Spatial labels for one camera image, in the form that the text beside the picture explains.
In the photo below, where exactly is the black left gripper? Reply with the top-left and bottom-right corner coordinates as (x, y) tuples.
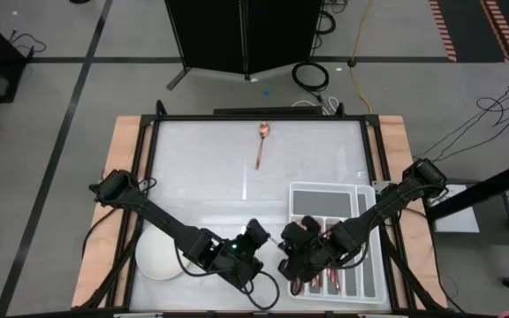
(225, 218), (271, 288)

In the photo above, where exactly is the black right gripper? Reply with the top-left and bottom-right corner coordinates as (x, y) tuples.
(278, 215), (358, 284)

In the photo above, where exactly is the white cutlery organizer tray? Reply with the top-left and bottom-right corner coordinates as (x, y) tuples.
(287, 180), (388, 305)

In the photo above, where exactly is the white round plate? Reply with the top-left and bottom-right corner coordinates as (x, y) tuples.
(134, 223), (192, 281)

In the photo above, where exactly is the silver mounting plate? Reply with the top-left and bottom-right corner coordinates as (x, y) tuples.
(371, 178), (392, 194)

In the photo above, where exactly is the black bar behind table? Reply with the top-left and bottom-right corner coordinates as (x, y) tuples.
(213, 105), (325, 117)

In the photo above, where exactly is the white paper sheet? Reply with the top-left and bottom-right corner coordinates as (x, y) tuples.
(433, 183), (481, 234)

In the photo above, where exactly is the black folding room divider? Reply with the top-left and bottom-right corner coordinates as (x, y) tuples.
(164, 0), (326, 92)

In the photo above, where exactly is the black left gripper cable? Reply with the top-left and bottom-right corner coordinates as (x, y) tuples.
(172, 245), (281, 311)

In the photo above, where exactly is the black table frame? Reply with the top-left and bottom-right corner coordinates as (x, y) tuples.
(72, 99), (448, 318)

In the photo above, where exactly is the white cable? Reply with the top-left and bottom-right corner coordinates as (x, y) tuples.
(292, 95), (340, 114)

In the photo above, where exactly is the black cable under frame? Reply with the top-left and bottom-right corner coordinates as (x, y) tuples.
(81, 203), (125, 260)

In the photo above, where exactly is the coiled black cable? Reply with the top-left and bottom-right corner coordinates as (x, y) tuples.
(291, 60), (330, 93)

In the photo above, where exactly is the thin black floor cable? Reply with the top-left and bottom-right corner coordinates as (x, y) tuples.
(8, 28), (48, 57)
(430, 110), (509, 163)
(413, 90), (509, 158)

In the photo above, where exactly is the long yellow cable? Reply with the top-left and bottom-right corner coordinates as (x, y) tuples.
(349, 0), (374, 115)

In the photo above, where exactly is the looped black cable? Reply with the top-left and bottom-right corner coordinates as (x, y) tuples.
(315, 0), (349, 57)

